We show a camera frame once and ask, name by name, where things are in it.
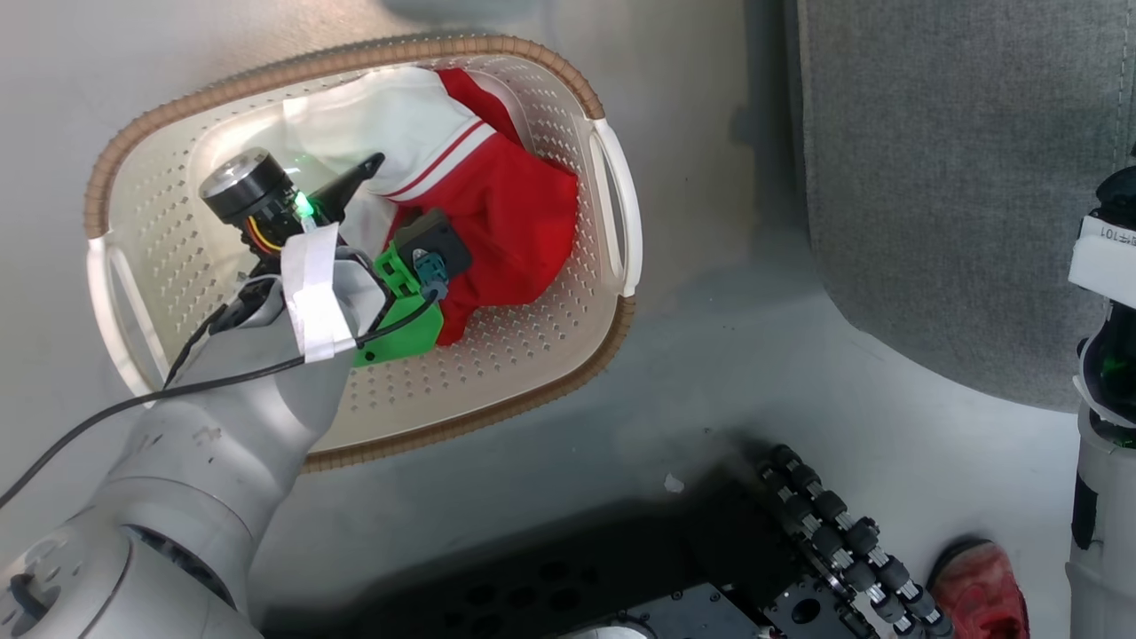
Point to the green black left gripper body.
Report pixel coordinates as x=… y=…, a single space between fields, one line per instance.
x=408 y=333

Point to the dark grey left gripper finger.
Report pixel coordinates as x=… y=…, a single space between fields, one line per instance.
x=348 y=185

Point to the red and white garment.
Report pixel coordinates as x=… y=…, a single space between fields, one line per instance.
x=506 y=204

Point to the white tape label on arm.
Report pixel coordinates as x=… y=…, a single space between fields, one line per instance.
x=312 y=297

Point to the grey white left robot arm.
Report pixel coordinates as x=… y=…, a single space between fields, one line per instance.
x=204 y=479

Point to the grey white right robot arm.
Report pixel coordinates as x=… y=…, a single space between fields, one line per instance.
x=1105 y=497

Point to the grey fabric sofa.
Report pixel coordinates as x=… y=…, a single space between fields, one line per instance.
x=958 y=177

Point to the white perforated laundry basket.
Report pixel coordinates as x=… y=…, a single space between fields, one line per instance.
x=497 y=364

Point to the small white paper scrap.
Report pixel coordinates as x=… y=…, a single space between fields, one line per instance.
x=674 y=484

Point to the black roller omni wheel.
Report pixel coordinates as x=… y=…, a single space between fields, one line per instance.
x=843 y=532

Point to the red shoe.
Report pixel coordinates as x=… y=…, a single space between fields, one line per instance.
x=981 y=590

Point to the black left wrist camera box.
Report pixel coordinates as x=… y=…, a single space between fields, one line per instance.
x=435 y=238

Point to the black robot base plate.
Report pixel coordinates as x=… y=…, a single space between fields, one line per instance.
x=568 y=586

